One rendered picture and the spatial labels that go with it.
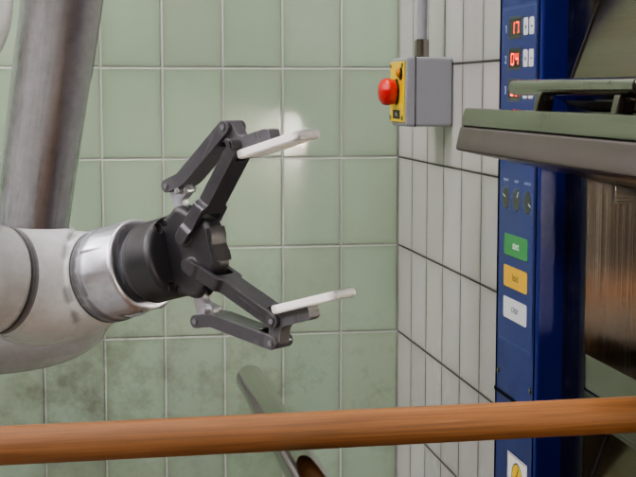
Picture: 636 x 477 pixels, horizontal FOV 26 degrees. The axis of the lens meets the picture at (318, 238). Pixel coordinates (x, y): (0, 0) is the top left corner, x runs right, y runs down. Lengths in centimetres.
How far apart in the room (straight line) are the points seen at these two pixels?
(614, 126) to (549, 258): 54
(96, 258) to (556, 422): 44
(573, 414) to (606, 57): 42
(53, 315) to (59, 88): 52
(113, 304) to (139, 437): 23
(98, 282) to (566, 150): 44
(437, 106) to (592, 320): 59
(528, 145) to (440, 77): 80
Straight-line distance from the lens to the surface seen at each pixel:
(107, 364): 234
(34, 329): 131
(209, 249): 122
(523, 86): 139
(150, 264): 123
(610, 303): 152
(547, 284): 157
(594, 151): 107
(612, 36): 142
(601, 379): 147
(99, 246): 127
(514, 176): 163
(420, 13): 205
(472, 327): 193
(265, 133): 117
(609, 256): 151
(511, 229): 165
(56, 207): 184
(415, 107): 200
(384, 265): 237
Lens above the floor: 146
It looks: 6 degrees down
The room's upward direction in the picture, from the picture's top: straight up
